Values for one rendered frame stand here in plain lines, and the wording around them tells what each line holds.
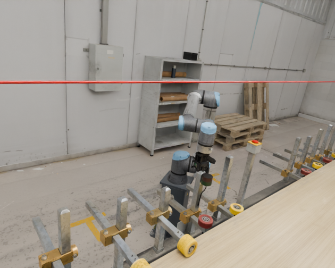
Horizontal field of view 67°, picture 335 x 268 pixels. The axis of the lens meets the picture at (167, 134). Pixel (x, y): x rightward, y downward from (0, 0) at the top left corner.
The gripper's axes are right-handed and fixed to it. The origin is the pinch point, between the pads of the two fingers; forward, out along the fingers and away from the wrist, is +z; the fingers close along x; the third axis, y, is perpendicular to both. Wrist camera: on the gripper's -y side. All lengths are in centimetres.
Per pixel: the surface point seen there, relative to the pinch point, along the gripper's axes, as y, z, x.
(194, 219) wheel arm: 15.9, 14.3, 13.7
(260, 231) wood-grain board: -4.6, 10.1, 42.2
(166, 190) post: 37.3, -9.0, 9.4
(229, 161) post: -12.2, -14.6, 9.3
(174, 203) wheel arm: 16.2, 14.2, -3.6
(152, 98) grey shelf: -124, 3, -219
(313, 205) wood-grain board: -59, 10, 48
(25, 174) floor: 54, 100, -234
